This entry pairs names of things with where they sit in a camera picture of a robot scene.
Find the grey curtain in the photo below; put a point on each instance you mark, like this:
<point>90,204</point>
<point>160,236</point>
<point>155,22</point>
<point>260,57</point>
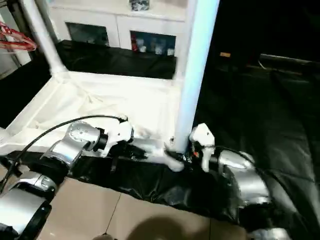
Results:
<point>52,22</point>

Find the black plastic mat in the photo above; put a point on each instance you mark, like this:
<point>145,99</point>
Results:
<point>250,112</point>

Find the small white box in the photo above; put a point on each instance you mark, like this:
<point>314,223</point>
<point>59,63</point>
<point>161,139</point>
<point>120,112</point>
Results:
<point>25,57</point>

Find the black tangled bundle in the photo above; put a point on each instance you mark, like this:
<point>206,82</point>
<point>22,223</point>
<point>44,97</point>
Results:
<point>139,5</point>

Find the large black box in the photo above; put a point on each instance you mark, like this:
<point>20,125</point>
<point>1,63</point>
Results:
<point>237,25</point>

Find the white plastic table top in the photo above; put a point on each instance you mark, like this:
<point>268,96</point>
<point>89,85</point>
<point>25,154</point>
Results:
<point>112,100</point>

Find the black folding table frame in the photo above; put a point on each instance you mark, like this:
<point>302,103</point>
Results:
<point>17,171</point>

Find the red bottle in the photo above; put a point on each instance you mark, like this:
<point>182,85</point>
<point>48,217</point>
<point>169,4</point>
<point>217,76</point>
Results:
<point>134,43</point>

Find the white cabinet with glass doors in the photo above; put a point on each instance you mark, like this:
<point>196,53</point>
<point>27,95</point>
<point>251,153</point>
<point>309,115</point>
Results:
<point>120,17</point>

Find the white plastic table leg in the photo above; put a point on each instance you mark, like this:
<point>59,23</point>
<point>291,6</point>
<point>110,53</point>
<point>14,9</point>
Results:
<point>47,42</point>
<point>197,62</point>
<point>3,137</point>
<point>180,70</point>

